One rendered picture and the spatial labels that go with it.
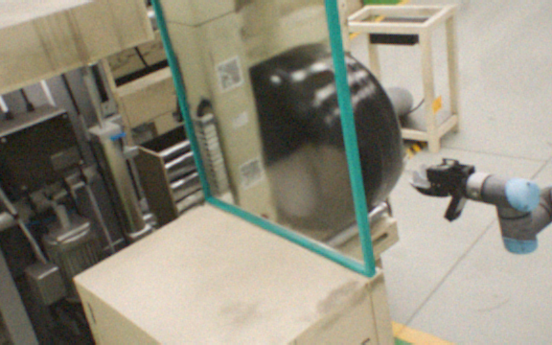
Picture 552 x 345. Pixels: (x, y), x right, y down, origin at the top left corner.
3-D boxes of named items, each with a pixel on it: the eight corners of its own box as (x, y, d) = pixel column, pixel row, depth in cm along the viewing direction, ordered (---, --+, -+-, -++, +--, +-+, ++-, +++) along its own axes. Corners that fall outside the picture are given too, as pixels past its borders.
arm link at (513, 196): (525, 221, 176) (518, 189, 173) (483, 213, 184) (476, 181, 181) (545, 206, 180) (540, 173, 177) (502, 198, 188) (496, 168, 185)
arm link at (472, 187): (501, 195, 188) (481, 210, 184) (485, 193, 192) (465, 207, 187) (496, 169, 185) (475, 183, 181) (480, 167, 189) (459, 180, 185)
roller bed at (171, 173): (182, 236, 241) (159, 156, 228) (158, 223, 252) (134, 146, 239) (229, 209, 252) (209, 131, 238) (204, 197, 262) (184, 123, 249)
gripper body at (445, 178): (441, 156, 198) (480, 162, 188) (447, 185, 201) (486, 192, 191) (422, 169, 194) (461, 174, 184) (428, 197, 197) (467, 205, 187)
